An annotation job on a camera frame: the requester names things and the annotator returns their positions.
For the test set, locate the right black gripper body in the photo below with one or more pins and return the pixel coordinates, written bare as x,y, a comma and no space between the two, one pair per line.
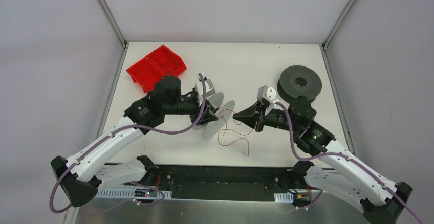
259,116

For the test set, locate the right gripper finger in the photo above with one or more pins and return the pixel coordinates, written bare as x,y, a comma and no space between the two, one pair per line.
250,121
250,111

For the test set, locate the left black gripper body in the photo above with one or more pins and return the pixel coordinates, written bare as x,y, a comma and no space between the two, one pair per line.
199,110

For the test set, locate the white perforated spool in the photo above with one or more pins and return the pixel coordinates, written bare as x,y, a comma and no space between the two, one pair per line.
223,112

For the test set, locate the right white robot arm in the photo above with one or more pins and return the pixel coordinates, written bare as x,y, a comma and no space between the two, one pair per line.
324,163

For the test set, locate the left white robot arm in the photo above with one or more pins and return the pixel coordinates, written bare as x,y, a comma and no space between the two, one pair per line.
84,174

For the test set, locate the dark grey spool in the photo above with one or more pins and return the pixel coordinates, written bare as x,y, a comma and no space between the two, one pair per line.
299,81

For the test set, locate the red plastic bin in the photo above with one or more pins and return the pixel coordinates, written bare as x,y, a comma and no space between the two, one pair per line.
160,62

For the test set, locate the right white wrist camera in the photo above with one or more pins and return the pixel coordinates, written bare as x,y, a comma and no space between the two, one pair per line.
266,93

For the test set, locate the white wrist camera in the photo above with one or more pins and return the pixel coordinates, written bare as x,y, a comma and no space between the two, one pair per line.
266,93
203,86

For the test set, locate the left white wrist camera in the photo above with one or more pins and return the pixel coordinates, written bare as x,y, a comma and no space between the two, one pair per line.
203,86

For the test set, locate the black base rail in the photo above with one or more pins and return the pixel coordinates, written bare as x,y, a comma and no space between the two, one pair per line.
225,183

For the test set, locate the right white cable duct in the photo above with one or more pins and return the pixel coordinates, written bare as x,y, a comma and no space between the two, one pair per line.
283,197

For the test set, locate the white cable duct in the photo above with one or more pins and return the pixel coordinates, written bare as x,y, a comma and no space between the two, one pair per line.
283,197
133,193

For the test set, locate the left white cable duct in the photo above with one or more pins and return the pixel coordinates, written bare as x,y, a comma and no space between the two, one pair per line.
133,193

